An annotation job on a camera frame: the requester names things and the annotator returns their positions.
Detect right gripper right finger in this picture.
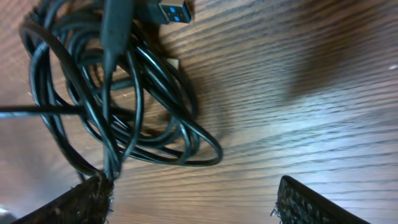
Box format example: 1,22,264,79
271,175,369,224

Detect long black USB cable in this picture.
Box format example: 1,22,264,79
0,0,224,183

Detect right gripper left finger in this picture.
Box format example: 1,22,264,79
13,174,114,224

